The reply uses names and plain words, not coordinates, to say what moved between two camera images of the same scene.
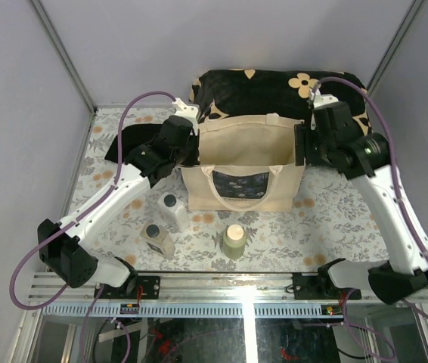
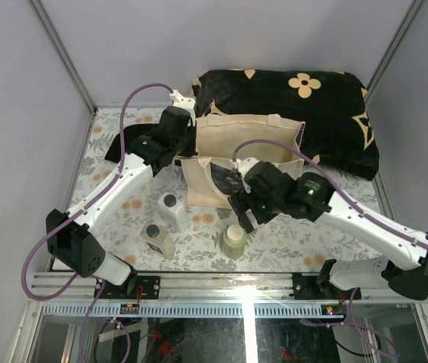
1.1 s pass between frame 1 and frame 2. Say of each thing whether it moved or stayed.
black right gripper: moved
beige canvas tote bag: stayed
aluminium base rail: stayed
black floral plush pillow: stayed
